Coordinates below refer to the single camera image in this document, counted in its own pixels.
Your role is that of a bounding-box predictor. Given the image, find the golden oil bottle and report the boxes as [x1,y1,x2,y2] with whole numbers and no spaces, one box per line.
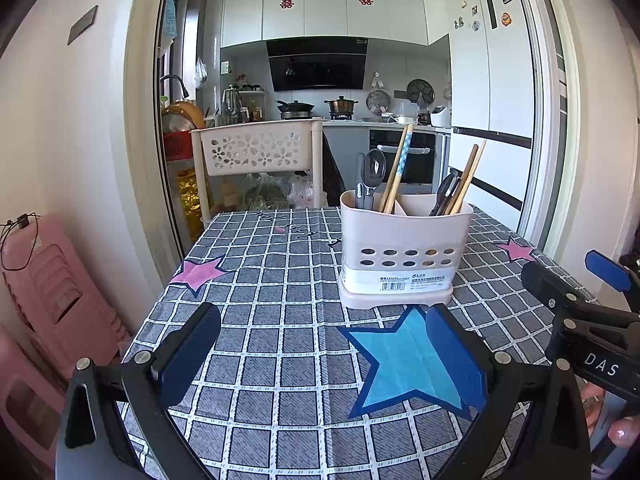
[175,167,206,241]

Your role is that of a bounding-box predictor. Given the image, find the black kitchen faucet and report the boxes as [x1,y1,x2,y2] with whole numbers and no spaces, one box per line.
[160,74,190,106]

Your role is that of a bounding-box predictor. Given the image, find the cream plastic utensil holder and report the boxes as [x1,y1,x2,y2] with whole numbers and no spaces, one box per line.
[338,189,475,309]

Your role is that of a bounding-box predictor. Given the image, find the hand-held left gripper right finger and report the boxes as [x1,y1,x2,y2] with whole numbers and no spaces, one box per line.
[425,302,593,480]

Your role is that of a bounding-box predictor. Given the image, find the steel pot with lid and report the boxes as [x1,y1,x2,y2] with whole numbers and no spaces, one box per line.
[324,95,360,116]

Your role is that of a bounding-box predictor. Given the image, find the kitchen condiment rack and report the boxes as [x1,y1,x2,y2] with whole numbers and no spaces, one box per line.
[220,82,266,125]

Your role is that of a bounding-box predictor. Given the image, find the black range hood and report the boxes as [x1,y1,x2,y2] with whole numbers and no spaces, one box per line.
[265,36,370,93]

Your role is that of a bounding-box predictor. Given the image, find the black cable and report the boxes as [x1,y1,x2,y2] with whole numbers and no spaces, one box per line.
[0,212,41,273]

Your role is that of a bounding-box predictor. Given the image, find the white plastic bag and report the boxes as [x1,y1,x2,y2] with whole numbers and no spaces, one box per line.
[290,175,318,208]

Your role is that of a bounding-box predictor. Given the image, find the dark translucent plastic spoon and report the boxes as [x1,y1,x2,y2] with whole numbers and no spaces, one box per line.
[361,149,387,211]
[429,172,458,217]
[355,152,367,208]
[440,170,463,216]

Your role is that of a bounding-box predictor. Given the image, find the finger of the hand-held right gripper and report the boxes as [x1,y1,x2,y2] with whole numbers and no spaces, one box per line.
[584,250,635,293]
[521,260,640,333]

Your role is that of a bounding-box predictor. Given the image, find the blue hanging cloth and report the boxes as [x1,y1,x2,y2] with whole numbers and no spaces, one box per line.
[162,0,178,41]

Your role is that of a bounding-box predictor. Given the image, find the cream plastic basket trolley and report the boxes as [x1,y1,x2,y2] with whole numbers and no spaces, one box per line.
[190,117,325,226]

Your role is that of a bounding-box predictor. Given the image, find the pink plastic stool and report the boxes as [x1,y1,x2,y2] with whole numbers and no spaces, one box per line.
[0,214,132,376]
[0,330,68,471]

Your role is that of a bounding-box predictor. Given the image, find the black wok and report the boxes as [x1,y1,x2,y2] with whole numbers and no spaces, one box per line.
[276,100,317,120]

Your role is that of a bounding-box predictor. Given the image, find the grey wall panel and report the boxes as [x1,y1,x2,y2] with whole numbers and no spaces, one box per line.
[67,5,99,45]

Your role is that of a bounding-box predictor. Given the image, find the large round wall rack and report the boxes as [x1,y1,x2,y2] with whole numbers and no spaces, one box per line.
[406,78,435,108]

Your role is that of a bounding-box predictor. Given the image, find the red plastic bucket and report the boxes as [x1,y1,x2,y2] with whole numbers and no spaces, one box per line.
[165,130,193,161]

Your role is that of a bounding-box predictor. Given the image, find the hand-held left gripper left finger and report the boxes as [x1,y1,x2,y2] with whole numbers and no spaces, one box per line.
[56,301,223,480]

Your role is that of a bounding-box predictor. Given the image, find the white wall cabinets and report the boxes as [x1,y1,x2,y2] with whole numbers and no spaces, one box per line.
[221,0,430,51]

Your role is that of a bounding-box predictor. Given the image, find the white refrigerator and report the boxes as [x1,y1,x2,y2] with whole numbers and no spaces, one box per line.
[440,0,538,241]

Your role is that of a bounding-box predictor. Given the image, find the yellow round dish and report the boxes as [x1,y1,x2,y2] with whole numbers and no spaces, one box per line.
[161,101,206,131]

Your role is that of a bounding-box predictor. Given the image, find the grey checked star tablecloth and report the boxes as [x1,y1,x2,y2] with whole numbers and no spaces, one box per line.
[117,205,601,480]

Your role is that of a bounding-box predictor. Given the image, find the person's right hand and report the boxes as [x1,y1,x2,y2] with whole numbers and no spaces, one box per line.
[581,382,640,456]

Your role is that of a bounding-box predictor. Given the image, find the bag of green vegetables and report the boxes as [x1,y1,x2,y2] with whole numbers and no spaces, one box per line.
[240,172,293,211]

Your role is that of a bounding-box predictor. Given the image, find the small round wall rack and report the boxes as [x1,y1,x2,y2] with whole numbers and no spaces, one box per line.
[365,89,391,113]

